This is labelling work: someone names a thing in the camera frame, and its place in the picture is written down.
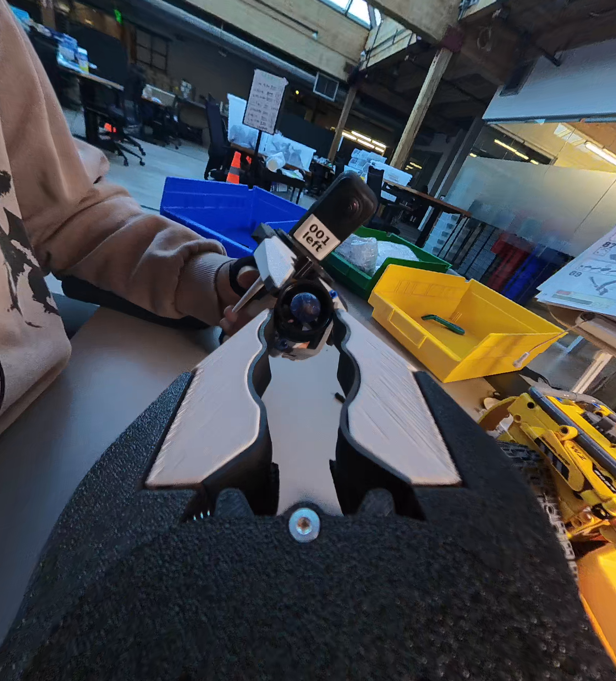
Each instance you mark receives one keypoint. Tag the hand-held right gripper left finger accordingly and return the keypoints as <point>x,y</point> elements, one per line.
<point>212,425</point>

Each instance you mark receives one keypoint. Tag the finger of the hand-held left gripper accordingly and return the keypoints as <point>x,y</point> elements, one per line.
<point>276,263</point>

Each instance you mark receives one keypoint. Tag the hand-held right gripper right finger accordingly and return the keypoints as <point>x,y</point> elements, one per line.
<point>398,425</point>

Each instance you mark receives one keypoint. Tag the grey block head assembly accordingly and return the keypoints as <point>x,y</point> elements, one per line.
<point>302,314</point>

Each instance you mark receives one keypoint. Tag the person's left forearm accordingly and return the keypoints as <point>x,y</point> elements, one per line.
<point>143,255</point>

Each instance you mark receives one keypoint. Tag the grey desk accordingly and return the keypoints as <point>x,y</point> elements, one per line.
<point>74,399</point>

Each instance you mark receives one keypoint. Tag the person's left hand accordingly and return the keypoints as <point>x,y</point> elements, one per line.
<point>244,319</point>

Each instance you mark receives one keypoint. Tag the black office chair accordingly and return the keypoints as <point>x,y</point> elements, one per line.
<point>217,138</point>
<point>375,186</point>
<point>121,122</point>

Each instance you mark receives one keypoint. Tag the clear plastic bags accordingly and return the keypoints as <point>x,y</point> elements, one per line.
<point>361,252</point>

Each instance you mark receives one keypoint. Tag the green storage bin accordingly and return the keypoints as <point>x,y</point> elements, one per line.
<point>350,271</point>

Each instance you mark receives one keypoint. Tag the wooden background table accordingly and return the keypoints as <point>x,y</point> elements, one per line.
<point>430,199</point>

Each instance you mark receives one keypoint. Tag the blue storage bin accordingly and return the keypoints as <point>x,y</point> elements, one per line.
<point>207,213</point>

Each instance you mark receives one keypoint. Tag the orange traffic cone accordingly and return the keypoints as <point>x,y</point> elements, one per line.
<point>234,170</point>

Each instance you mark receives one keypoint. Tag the small yellow storage bin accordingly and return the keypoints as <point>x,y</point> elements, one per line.
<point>473,346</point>

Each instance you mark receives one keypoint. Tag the wooden pillar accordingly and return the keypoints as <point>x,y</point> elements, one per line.
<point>420,111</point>

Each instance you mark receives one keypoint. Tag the green brick separator tool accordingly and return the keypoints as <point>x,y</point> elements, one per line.
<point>444,324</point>

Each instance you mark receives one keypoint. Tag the white notice board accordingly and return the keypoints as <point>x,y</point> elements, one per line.
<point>265,101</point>

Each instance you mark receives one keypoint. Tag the stacked storage bins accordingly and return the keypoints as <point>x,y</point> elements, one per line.
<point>499,260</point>

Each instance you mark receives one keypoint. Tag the yellow toy robot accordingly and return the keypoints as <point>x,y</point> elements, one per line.
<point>569,468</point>

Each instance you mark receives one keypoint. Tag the book stand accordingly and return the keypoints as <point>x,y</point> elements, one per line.
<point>600,340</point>

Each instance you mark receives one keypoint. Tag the instruction booklet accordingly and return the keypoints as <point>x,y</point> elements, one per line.
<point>606,276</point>

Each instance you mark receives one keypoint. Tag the person in beige hoodie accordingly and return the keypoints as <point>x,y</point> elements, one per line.
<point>10,266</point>

